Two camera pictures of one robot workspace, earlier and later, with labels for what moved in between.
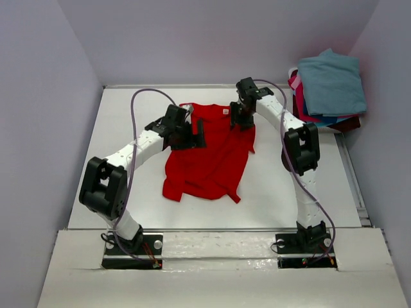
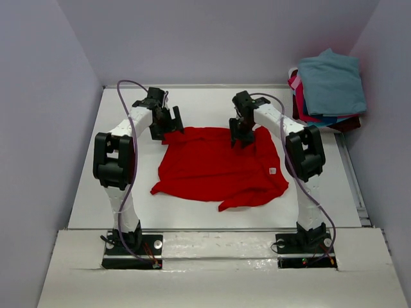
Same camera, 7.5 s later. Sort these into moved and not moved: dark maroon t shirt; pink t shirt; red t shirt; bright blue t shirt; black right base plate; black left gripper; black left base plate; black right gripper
Moved: black left gripper; red t shirt; black right gripper
Not moved: dark maroon t shirt; pink t shirt; black right base plate; bright blue t shirt; black left base plate
